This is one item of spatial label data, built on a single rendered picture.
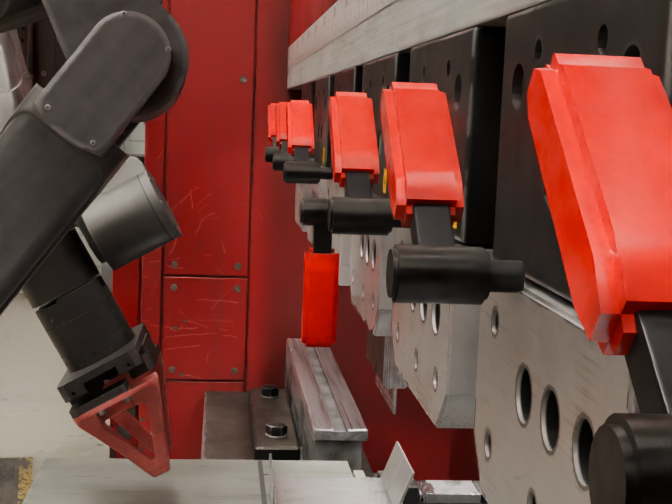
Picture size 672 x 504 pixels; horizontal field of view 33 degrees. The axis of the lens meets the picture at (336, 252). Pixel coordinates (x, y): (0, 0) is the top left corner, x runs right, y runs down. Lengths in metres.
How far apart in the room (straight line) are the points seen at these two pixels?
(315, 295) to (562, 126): 0.55
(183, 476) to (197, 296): 0.81
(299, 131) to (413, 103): 0.58
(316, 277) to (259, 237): 1.02
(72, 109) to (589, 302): 0.40
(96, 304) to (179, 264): 0.89
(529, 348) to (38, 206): 0.31
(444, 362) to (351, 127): 0.16
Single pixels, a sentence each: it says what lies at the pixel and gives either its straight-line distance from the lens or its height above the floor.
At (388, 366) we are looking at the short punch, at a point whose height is 1.12.
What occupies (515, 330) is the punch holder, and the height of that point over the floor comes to 1.24.
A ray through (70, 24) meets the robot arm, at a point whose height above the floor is 1.34.
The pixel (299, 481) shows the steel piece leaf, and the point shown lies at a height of 1.00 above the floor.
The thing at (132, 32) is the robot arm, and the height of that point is 1.34.
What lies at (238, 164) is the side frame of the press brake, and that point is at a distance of 1.75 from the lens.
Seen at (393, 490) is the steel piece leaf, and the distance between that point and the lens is 0.93.
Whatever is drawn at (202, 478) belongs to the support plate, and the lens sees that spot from 0.98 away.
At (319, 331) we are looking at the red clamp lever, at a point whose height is 1.16.
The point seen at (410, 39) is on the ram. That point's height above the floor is 1.34.
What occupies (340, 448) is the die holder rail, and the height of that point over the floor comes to 0.94.
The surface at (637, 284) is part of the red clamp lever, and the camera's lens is 0.18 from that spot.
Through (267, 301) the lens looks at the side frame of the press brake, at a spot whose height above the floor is 1.02.
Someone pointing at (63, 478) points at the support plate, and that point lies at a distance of 0.98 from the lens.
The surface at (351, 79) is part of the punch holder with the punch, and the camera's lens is 0.86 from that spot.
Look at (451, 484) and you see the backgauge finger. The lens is 0.97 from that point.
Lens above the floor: 1.30
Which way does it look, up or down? 7 degrees down
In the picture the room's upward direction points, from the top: 2 degrees clockwise
